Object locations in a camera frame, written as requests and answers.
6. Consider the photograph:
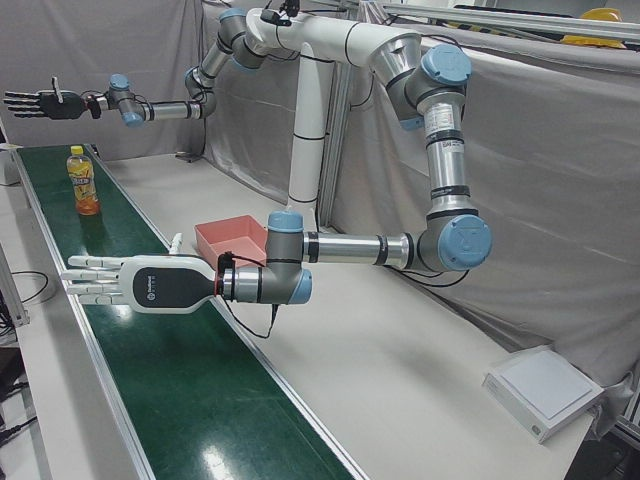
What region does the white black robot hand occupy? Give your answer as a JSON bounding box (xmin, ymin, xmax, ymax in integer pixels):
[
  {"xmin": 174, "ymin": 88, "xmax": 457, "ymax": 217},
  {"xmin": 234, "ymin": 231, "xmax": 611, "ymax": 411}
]
[
  {"xmin": 59, "ymin": 232, "xmax": 221, "ymax": 316},
  {"xmin": 2, "ymin": 76, "xmax": 90, "ymax": 123}
]

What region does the orange juice bottle yellow cap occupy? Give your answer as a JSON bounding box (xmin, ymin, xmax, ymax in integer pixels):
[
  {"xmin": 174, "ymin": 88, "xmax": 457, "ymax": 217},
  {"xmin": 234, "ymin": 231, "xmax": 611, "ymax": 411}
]
[{"xmin": 65, "ymin": 144, "xmax": 101, "ymax": 217}]

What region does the pink plastic basket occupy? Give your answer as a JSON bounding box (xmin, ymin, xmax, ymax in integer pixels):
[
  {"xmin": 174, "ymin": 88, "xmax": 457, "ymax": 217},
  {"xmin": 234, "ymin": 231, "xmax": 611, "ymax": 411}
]
[{"xmin": 193, "ymin": 214, "xmax": 269, "ymax": 267}]

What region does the white flat box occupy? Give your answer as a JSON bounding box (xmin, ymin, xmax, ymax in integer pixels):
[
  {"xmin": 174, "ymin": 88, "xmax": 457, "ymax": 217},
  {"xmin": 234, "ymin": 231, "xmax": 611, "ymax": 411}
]
[{"xmin": 481, "ymin": 348, "xmax": 607, "ymax": 445}]

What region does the yellow hard hat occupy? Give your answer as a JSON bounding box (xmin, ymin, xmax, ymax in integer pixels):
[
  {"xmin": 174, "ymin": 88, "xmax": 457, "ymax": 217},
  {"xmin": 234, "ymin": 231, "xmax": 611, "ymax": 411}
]
[
  {"xmin": 559, "ymin": 33, "xmax": 627, "ymax": 50},
  {"xmin": 579, "ymin": 7, "xmax": 624, "ymax": 23}
]

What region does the green conveyor belt aluminium frame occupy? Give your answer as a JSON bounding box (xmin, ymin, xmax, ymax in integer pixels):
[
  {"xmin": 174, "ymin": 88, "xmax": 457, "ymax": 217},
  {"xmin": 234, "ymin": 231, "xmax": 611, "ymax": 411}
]
[{"xmin": 9, "ymin": 143, "xmax": 372, "ymax": 480}]

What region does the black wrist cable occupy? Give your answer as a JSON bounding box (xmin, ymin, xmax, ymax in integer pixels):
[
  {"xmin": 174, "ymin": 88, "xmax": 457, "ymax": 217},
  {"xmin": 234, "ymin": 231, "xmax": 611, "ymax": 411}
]
[{"xmin": 219, "ymin": 252, "xmax": 282, "ymax": 339}]

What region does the black cable loop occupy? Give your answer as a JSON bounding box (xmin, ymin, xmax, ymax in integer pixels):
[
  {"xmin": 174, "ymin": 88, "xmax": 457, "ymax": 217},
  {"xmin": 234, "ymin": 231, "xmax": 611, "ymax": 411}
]
[{"xmin": 9, "ymin": 269, "xmax": 57, "ymax": 305}]

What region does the aluminium profile post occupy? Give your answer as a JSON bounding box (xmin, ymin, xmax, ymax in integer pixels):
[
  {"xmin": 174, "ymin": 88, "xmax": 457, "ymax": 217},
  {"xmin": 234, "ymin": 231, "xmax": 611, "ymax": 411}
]
[{"xmin": 0, "ymin": 239, "xmax": 30, "ymax": 330}]

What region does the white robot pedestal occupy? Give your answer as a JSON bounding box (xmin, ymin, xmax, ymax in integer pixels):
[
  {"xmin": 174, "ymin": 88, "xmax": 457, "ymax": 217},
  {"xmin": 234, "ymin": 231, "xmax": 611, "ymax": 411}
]
[{"xmin": 244, "ymin": 7, "xmax": 422, "ymax": 231}]

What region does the black camera on pedestal beam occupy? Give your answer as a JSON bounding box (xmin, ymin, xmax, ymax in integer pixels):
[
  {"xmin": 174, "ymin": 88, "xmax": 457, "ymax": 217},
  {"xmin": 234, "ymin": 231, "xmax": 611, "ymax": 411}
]
[{"xmin": 259, "ymin": 0, "xmax": 302, "ymax": 27}]

